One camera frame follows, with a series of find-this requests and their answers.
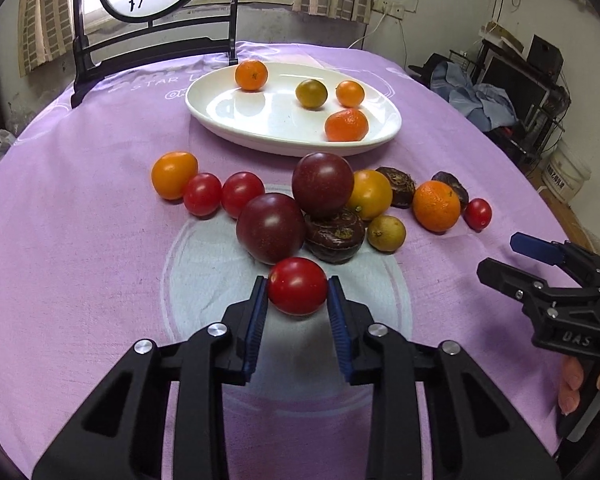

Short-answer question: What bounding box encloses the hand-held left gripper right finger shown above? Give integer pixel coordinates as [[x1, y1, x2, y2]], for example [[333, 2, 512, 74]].
[[327, 275, 563, 480]]

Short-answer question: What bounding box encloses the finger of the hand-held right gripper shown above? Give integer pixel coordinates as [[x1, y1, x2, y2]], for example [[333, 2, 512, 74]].
[[510, 232, 600, 289], [476, 257, 577, 314]]

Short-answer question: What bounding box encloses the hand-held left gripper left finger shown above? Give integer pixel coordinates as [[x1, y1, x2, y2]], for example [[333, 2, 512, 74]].
[[31, 276, 269, 480]]

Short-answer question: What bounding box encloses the red cherry tomato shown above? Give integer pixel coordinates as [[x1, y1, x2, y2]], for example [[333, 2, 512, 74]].
[[267, 257, 329, 316], [464, 198, 493, 232], [183, 172, 223, 217], [221, 171, 266, 219]]

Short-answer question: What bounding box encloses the dark brown water chestnut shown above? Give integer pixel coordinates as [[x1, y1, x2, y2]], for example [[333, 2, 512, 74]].
[[375, 166, 417, 209], [304, 208, 366, 264], [431, 171, 470, 211]]

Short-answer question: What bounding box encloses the dark purple plum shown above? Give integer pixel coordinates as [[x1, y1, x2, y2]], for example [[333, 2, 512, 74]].
[[236, 193, 307, 266], [291, 152, 355, 219]]

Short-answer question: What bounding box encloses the yellow kumquat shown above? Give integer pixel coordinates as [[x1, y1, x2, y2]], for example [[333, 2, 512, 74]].
[[367, 215, 407, 252]]

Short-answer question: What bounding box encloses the orange tangerine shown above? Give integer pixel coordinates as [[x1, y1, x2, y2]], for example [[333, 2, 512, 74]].
[[235, 60, 269, 92], [412, 180, 462, 233], [324, 108, 370, 143]]

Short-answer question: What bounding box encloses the yellow-orange tomato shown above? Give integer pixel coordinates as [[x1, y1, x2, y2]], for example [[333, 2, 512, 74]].
[[347, 169, 394, 222]]

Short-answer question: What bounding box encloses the orange tomato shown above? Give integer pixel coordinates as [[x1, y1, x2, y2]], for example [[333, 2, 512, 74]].
[[151, 151, 199, 201]]

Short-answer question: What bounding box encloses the white oval plate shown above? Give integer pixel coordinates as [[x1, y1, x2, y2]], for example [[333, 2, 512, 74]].
[[185, 62, 402, 157]]

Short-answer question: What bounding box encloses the person's right hand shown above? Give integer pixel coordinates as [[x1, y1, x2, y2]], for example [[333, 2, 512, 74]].
[[558, 356, 600, 415]]

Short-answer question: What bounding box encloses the white plastic bucket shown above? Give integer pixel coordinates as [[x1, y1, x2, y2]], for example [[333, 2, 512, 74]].
[[540, 137, 592, 198]]

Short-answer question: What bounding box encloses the blue-grey clothes pile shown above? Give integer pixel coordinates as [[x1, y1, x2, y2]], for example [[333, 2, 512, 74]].
[[430, 62, 520, 133]]

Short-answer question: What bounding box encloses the black monitor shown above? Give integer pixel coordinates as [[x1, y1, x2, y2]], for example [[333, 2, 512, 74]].
[[480, 40, 556, 121]]

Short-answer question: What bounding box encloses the purple printed tablecloth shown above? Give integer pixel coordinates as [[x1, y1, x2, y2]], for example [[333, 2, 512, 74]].
[[0, 41, 600, 480]]

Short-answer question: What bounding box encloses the black speaker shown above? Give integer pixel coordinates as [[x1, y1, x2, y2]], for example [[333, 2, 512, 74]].
[[527, 35, 564, 79]]

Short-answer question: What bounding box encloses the dark jacket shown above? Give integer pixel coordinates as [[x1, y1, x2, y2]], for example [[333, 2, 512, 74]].
[[409, 53, 462, 92]]

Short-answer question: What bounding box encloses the small orange kumquat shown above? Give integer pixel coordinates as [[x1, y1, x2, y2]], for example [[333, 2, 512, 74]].
[[335, 80, 366, 109]]

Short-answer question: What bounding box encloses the olive green kumquat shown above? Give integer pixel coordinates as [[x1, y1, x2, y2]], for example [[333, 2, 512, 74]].
[[295, 79, 329, 110]]

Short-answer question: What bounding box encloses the white power strip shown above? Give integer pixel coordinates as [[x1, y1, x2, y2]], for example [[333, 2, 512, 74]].
[[371, 0, 406, 18]]

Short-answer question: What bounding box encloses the white cable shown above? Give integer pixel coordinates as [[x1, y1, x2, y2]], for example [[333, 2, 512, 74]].
[[350, 10, 387, 51]]

